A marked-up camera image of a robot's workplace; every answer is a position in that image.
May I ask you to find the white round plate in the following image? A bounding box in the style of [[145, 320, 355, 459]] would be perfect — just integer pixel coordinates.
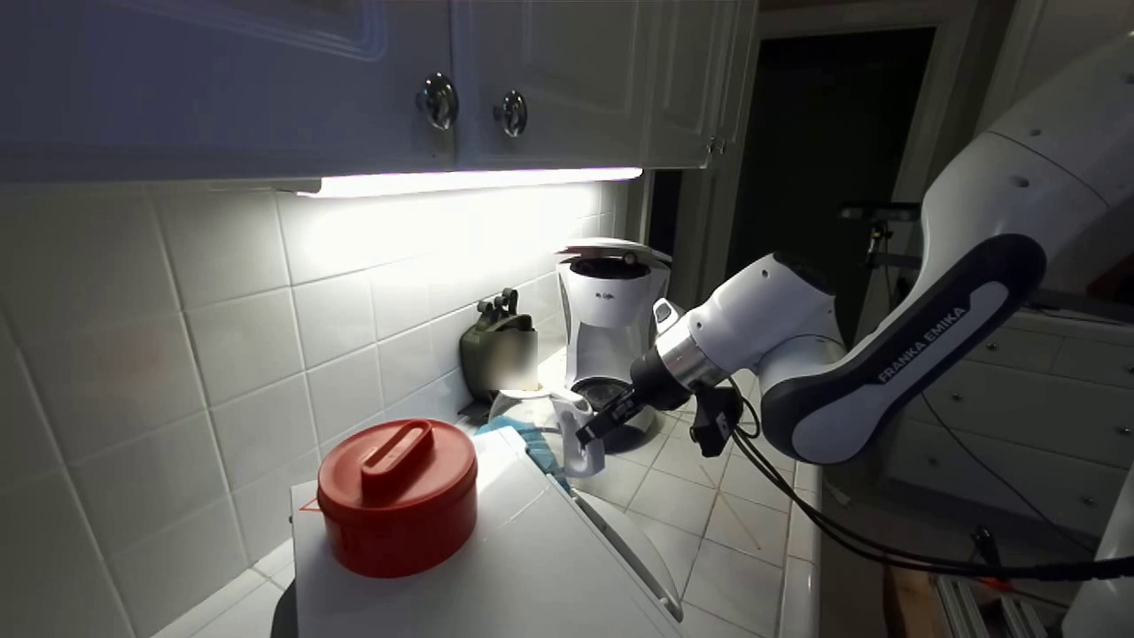
[[499, 372, 556, 402]]

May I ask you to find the metal cabinet knob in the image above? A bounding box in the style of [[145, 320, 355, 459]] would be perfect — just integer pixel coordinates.
[[414, 68, 465, 134], [492, 85, 536, 146]]

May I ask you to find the red round lidded container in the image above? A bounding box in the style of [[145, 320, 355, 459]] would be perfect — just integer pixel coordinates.
[[311, 414, 483, 580]]

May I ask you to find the dark retro table clock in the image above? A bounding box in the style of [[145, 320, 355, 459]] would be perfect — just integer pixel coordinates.
[[453, 289, 540, 414]]

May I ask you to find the blue cloth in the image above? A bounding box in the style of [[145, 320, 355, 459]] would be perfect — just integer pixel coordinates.
[[473, 410, 559, 471]]

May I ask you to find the under-cabinet light strip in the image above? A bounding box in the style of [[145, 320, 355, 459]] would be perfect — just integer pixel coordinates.
[[272, 165, 647, 204]]

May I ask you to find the wall cabinet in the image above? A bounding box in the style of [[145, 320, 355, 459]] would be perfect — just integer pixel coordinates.
[[0, 0, 760, 183]]

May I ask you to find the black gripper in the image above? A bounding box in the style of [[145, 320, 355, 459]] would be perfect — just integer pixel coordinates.
[[589, 346, 698, 455]]

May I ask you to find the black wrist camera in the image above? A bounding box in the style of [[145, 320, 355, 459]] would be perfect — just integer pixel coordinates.
[[687, 380, 748, 460]]

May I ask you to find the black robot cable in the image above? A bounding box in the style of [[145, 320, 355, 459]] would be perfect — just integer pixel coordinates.
[[706, 394, 1134, 586]]

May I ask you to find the white coffee maker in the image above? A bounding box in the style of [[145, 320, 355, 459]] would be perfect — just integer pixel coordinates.
[[553, 238, 679, 455]]

